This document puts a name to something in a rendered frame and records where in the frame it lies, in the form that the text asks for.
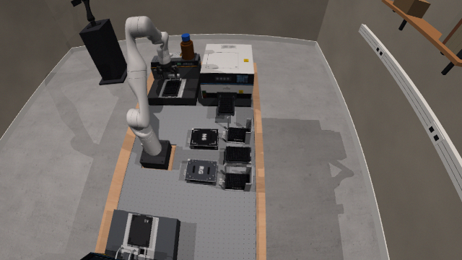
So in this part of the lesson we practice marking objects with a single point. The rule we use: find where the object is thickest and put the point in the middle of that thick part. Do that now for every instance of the brown glass bottle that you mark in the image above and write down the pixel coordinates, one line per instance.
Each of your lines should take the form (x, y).
(187, 51)

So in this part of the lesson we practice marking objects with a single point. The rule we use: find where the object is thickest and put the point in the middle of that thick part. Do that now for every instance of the blue bottle cap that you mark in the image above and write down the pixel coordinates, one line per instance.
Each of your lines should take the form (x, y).
(185, 36)

